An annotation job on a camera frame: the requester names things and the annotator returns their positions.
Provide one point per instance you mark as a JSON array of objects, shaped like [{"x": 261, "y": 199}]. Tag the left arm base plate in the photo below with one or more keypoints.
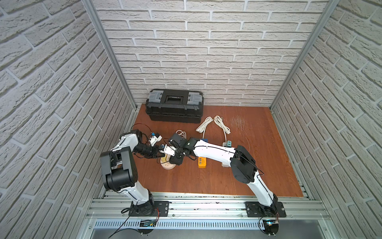
[{"x": 149, "y": 209}]

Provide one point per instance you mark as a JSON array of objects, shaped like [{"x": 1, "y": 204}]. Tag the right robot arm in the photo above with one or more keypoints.
[{"x": 240, "y": 161}]

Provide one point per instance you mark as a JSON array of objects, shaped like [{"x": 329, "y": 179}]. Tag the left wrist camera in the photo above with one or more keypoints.
[{"x": 155, "y": 138}]

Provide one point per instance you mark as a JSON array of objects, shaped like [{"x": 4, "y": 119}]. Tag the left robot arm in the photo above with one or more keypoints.
[{"x": 119, "y": 171}]

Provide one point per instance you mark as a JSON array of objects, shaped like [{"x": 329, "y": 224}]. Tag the black plastic toolbox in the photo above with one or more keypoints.
[{"x": 175, "y": 105}]

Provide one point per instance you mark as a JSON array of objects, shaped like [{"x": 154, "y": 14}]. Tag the orange power strip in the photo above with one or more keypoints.
[{"x": 202, "y": 162}]

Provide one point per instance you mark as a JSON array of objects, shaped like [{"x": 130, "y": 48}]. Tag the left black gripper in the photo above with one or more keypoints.
[{"x": 159, "y": 151}]

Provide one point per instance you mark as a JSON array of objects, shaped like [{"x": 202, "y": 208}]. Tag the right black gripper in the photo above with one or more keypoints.
[{"x": 175, "y": 161}]

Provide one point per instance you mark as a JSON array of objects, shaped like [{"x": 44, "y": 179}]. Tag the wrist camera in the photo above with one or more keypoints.
[
  {"x": 177, "y": 141},
  {"x": 155, "y": 138}
]

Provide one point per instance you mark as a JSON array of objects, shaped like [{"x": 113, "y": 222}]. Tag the aluminium rail frame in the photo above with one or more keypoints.
[{"x": 202, "y": 212}]

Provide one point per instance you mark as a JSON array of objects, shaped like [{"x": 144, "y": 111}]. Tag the round pink power socket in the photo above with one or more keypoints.
[{"x": 165, "y": 162}]

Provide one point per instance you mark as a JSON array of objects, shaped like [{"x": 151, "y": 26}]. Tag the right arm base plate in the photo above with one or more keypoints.
[{"x": 265, "y": 209}]

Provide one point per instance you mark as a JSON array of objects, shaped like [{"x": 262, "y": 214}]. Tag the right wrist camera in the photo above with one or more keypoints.
[{"x": 177, "y": 141}]

